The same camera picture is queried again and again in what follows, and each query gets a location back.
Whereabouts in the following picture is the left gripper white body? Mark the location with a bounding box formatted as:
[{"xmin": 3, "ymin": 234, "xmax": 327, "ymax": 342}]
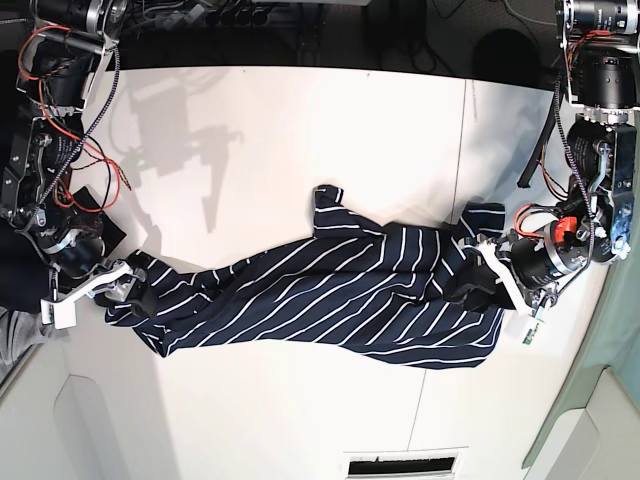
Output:
[{"xmin": 464, "ymin": 238, "xmax": 532, "ymax": 315}]

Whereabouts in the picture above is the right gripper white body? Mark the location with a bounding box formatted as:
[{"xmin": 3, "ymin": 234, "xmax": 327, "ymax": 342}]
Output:
[{"xmin": 41, "ymin": 259, "xmax": 146, "ymax": 306}]

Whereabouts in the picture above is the navy white striped t-shirt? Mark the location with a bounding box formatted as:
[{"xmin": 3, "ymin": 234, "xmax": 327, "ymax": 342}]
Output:
[{"xmin": 103, "ymin": 185, "xmax": 504, "ymax": 370}]

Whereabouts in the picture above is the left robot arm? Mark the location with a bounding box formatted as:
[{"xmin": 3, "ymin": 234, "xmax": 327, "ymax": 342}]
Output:
[{"xmin": 442, "ymin": 1, "xmax": 639, "ymax": 318}]

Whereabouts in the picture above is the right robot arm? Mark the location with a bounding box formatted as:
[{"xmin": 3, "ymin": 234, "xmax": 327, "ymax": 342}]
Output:
[{"xmin": 1, "ymin": 1, "xmax": 157, "ymax": 328}]

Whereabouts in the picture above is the black garment on table edge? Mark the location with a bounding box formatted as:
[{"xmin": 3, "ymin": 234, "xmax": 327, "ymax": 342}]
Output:
[{"xmin": 1, "ymin": 201, "xmax": 126, "ymax": 313}]

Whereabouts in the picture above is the grey cloth at left edge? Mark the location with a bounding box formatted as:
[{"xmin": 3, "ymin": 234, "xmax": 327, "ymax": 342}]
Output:
[{"xmin": 0, "ymin": 307, "xmax": 68, "ymax": 381}]

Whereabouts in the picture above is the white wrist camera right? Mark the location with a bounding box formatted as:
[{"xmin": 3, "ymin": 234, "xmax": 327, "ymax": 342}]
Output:
[{"xmin": 40, "ymin": 299, "xmax": 77, "ymax": 330}]

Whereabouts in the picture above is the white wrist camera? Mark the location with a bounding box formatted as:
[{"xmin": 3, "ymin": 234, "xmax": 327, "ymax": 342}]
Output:
[
  {"xmin": 40, "ymin": 299, "xmax": 77, "ymax": 330},
  {"xmin": 503, "ymin": 312, "xmax": 548, "ymax": 345}
]

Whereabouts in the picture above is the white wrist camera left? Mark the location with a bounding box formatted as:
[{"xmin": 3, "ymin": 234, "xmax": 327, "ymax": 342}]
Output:
[{"xmin": 503, "ymin": 312, "xmax": 548, "ymax": 345}]

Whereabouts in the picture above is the black braided cable sleeve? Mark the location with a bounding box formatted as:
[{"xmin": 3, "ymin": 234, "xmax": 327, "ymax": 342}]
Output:
[{"xmin": 517, "ymin": 84, "xmax": 566, "ymax": 190}]

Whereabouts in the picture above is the white slotted vent frame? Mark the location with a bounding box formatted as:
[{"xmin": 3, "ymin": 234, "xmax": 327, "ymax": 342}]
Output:
[{"xmin": 343, "ymin": 447, "xmax": 468, "ymax": 480}]

